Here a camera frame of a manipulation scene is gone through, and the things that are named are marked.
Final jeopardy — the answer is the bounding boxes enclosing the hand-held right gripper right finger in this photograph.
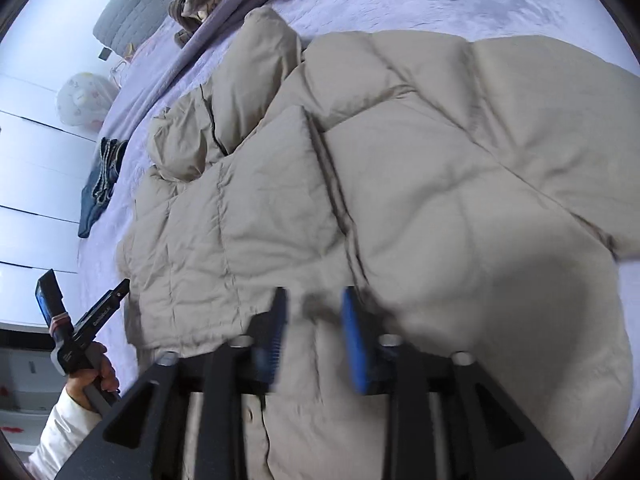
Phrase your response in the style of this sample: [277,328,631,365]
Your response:
[340,287,576,480]

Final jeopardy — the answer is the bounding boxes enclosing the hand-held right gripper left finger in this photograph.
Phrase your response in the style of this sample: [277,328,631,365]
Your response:
[55,287,291,480]

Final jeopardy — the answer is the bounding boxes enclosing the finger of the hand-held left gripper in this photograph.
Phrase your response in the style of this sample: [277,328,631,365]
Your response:
[75,278,132,341]

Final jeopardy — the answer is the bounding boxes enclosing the beige puffer jacket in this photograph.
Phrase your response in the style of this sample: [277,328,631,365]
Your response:
[117,7,640,480]

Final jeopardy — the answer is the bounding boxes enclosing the person's left hand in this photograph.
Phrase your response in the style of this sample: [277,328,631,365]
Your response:
[66,341,122,407]

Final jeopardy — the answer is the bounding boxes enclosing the white storage box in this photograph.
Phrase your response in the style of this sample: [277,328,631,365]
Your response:
[0,345,71,413]

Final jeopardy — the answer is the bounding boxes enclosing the blue jeans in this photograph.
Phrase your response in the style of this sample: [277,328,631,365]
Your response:
[77,136,130,239]

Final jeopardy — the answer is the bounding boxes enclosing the white printed plastic bag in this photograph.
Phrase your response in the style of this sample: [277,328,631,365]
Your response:
[56,73,112,128]

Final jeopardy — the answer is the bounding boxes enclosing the grey padded headboard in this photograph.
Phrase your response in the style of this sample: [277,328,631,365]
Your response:
[94,0,202,60]

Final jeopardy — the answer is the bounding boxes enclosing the lilac bed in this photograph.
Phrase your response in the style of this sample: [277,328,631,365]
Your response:
[75,0,640,361]

